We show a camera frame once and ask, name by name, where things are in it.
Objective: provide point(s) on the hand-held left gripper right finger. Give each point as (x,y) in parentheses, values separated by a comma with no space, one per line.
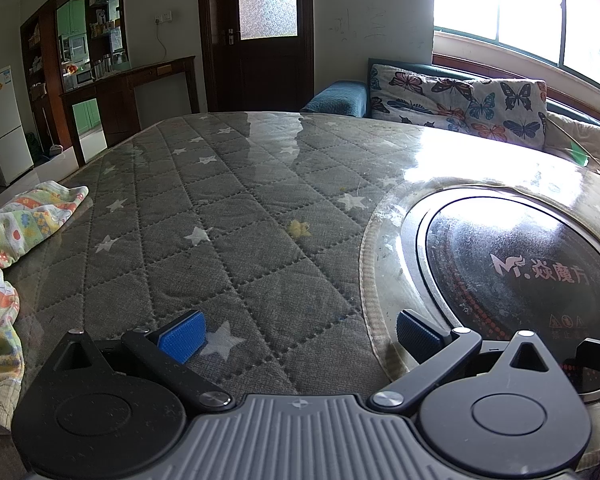
(419,334)

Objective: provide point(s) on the dark wooden door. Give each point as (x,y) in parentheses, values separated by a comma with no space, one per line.
(260,70)

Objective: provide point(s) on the white fridge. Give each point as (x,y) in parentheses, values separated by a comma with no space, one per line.
(2,125)

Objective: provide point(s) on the colourful patterned cloth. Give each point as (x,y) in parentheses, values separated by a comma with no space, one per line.
(30,215)

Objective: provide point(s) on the broom with dustpan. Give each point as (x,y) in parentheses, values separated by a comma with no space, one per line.
(56,149)

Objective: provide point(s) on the beige cushion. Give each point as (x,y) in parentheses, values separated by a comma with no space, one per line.
(575,135)

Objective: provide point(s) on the round black induction hob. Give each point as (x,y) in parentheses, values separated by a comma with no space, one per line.
(505,240)

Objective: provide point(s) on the row of glass jars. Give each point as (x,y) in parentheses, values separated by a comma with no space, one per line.
(107,62)

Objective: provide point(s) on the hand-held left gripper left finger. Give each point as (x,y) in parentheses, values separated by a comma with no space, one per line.
(182,338)

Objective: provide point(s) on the blue sofa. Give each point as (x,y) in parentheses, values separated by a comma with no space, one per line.
(337,97)

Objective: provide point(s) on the window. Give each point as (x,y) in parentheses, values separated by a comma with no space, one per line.
(525,15)

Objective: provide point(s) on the dark wooden console table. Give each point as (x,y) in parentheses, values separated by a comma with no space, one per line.
(125,90)

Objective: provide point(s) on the green toy on stick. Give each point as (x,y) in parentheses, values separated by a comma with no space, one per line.
(578,153)

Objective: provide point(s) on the dark wooden shelf cabinet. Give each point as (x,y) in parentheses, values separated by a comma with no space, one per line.
(51,60)

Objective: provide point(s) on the microwave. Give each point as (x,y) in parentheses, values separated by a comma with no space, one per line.
(84,77)

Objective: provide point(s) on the white wall socket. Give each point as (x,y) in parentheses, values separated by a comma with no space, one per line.
(164,17)

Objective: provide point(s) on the butterfly print cushion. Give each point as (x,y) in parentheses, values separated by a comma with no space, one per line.
(515,110)
(415,92)

